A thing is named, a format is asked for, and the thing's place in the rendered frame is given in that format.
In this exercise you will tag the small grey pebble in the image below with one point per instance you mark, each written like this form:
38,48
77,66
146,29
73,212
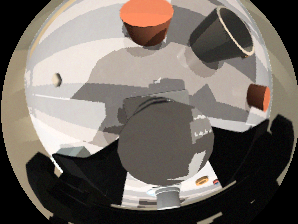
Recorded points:
56,80

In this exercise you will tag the orange short cylinder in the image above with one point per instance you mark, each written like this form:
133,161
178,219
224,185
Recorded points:
258,96

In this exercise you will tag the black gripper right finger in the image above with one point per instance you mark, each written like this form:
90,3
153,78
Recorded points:
230,149

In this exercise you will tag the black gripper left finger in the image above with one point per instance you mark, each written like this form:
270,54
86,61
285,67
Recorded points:
103,170

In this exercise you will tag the small red toy car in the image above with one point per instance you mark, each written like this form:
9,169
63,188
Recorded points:
216,182

